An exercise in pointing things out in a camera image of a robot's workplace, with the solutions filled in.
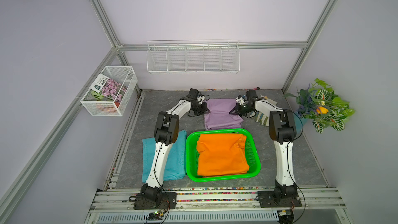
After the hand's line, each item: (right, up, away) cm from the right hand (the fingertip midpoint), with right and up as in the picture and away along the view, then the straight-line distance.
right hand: (230, 111), depth 106 cm
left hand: (-13, 0, -1) cm, 13 cm away
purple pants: (-8, -4, -3) cm, 9 cm away
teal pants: (-33, -28, -25) cm, 50 cm away
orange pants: (-9, -23, -21) cm, 32 cm away
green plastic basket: (-25, -25, -21) cm, 41 cm away
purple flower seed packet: (-65, +12, -32) cm, 74 cm away
